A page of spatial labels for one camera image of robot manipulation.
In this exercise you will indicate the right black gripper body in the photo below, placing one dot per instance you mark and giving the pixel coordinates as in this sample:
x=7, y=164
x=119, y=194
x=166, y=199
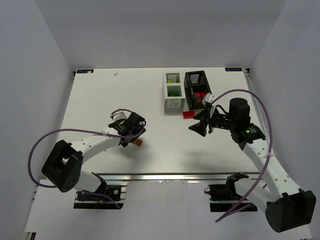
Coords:
x=208, y=120

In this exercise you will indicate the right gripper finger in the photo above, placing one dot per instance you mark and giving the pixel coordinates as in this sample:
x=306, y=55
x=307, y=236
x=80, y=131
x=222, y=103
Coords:
x=203, y=115
x=200, y=128

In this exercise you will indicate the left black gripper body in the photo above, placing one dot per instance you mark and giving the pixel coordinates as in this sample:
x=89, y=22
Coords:
x=133, y=136

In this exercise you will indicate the orange lego brick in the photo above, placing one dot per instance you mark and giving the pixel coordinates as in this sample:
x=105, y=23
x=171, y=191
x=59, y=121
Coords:
x=137, y=142

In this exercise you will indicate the red lego brick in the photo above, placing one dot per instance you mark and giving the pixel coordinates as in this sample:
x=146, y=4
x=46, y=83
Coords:
x=188, y=114

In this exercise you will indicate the red flower lego piece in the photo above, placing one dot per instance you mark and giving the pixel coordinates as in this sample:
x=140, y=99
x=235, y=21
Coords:
x=199, y=94

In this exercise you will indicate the green small lego brick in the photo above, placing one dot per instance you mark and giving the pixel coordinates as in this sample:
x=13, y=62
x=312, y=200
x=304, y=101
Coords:
x=174, y=94

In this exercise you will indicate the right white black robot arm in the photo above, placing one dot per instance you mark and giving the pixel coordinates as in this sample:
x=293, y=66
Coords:
x=284, y=203

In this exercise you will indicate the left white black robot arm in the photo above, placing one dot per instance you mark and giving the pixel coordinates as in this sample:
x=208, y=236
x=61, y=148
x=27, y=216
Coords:
x=63, y=166

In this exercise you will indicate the black slotted container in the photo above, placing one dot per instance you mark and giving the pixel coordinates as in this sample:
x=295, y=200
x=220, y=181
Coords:
x=195, y=81

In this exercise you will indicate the white slotted container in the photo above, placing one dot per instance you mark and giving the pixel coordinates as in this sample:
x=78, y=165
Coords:
x=173, y=105

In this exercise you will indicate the right blue table label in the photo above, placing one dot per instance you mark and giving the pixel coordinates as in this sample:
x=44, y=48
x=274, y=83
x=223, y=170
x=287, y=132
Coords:
x=233, y=69

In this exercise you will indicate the blue table label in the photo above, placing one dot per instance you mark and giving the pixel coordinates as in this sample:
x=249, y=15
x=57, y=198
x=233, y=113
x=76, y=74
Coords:
x=85, y=71
x=233, y=69

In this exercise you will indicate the left blue table label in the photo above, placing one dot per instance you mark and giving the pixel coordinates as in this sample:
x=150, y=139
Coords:
x=85, y=71

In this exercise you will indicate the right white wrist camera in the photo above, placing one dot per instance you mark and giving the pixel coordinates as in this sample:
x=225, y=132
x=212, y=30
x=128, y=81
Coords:
x=210, y=107

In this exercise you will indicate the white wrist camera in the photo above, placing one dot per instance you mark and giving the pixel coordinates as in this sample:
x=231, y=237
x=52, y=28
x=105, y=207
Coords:
x=118, y=115
x=210, y=107

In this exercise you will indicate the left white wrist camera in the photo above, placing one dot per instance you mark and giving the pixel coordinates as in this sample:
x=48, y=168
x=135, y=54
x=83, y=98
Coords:
x=118, y=115

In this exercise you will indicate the aluminium table rail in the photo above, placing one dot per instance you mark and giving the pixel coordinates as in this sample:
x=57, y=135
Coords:
x=126, y=177

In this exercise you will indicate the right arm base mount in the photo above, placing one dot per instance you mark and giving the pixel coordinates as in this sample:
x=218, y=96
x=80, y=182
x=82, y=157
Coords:
x=220, y=200

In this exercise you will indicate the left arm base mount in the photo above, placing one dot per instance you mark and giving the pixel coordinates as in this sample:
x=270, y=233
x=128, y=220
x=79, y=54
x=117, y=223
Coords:
x=112, y=198

